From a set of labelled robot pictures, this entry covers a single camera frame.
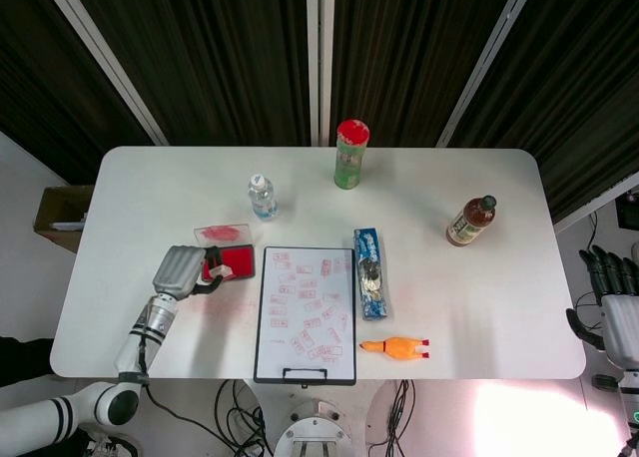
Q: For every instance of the brown cardboard box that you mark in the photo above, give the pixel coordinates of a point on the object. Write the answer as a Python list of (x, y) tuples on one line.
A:
[(60, 212)]

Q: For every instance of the red ink pad clear lid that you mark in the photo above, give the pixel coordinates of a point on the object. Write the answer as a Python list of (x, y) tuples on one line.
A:
[(240, 260)]

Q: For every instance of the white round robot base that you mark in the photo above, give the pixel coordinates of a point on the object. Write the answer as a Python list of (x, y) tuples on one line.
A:
[(319, 427)]

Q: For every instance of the white upright frame post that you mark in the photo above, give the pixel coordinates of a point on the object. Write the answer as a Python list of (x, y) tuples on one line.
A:
[(320, 58)]

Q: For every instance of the white slanted frame post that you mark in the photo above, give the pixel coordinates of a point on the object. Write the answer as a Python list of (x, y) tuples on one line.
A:
[(594, 205), (110, 63), (486, 63)]

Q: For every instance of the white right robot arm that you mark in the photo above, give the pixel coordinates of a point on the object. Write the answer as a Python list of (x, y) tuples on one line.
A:
[(630, 397)]

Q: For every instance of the green chips can red lid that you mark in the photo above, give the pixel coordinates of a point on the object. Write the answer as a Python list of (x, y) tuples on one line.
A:
[(352, 162)]

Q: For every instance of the brown tea bottle green label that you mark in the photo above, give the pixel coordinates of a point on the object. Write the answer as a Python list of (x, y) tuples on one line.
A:
[(469, 225)]

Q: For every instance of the clear water bottle white cap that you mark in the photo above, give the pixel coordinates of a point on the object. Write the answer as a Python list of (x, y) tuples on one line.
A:
[(262, 202)]

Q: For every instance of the white and red stamp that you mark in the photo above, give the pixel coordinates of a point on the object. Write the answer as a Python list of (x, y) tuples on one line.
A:
[(222, 271)]

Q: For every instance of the blue cookie package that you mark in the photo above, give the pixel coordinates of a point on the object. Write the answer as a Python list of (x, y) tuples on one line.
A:
[(372, 277)]

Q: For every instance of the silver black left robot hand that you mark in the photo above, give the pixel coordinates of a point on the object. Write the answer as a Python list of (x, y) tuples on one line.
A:
[(177, 272)]

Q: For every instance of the yellow rubber chicken toy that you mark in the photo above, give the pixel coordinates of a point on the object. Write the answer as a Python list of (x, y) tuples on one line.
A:
[(397, 348)]

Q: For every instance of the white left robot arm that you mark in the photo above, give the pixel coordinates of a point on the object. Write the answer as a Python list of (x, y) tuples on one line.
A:
[(150, 327)]

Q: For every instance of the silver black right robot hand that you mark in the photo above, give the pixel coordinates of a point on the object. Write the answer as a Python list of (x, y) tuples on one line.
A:
[(621, 322)]

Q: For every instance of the black clipboard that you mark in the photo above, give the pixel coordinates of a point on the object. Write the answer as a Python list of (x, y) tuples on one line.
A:
[(304, 382)]

